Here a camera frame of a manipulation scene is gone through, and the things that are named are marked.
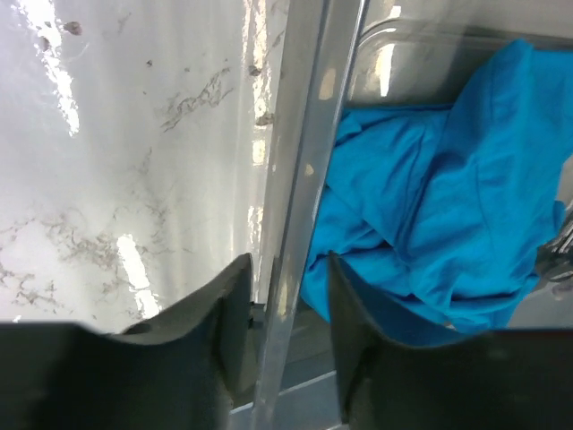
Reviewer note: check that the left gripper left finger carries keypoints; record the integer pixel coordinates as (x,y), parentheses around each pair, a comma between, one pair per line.
(181,369)

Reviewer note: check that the clear plastic bin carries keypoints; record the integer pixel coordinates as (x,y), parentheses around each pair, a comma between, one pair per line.
(356,52)

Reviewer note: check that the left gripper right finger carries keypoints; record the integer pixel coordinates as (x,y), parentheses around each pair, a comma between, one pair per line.
(396,370)

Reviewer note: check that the blue t shirt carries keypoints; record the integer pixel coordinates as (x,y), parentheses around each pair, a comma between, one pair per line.
(444,207)

